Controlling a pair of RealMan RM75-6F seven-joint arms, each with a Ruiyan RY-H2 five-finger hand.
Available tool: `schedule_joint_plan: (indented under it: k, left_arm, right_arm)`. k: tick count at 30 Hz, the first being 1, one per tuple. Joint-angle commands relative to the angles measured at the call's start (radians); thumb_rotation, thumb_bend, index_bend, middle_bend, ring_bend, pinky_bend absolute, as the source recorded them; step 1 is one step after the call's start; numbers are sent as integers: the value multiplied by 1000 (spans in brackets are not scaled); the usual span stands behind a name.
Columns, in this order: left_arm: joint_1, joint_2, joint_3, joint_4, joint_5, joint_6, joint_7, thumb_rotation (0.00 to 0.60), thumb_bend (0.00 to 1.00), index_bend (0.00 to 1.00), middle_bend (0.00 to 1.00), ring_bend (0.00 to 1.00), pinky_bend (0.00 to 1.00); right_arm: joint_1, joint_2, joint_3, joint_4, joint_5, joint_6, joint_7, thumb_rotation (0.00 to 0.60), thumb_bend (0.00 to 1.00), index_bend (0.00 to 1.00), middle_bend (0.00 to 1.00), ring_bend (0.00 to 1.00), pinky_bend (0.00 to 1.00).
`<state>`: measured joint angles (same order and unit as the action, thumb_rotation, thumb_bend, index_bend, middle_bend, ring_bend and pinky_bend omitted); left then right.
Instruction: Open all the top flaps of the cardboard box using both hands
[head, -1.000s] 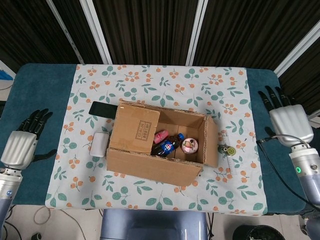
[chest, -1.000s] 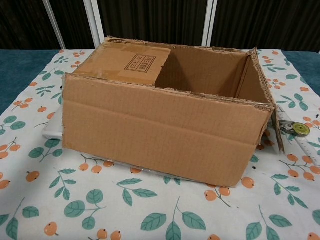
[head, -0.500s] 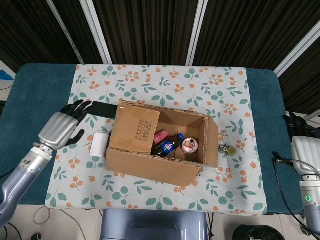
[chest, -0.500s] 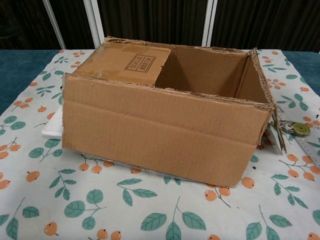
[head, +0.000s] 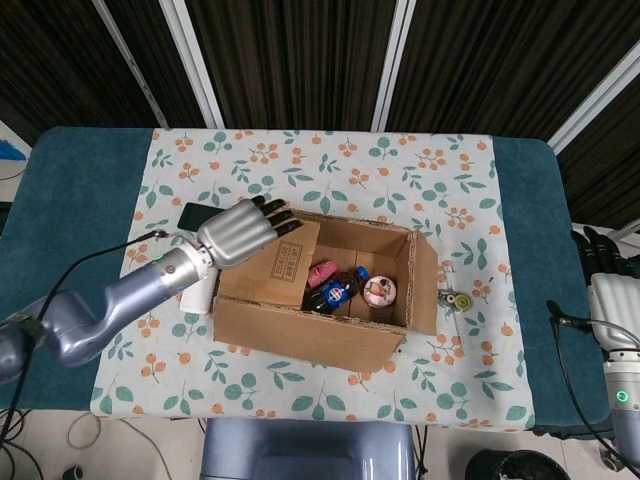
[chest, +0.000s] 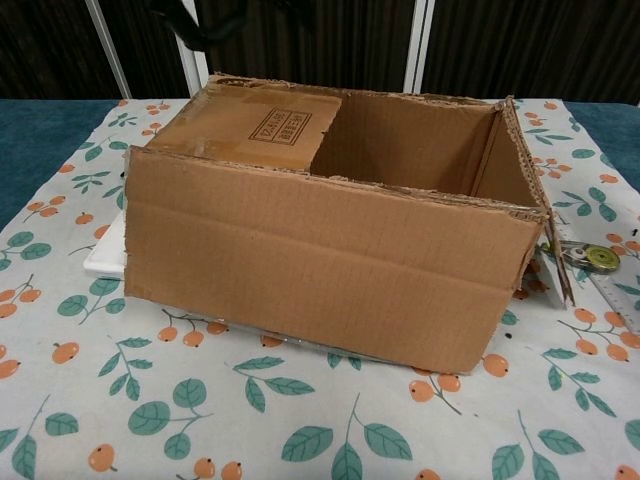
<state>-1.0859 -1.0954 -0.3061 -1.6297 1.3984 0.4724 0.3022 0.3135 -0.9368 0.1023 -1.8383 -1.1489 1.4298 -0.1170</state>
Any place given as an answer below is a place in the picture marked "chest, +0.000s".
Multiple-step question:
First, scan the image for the brown cardboard box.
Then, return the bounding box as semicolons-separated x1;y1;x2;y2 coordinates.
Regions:
119;72;576;375

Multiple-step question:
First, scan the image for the floral print tablecloth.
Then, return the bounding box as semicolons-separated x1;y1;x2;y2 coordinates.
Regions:
0;97;640;480

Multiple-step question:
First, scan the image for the white rectangular case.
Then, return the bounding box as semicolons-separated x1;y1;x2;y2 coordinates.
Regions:
82;212;131;279

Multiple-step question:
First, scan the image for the clear plastic ruler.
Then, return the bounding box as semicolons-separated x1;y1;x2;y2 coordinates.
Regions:
559;222;640;334

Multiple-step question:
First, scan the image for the wide white frame post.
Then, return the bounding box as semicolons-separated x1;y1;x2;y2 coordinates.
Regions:
166;0;212;96

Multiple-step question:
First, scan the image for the thin white frame post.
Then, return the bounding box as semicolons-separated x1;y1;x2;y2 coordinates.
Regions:
83;0;132;99

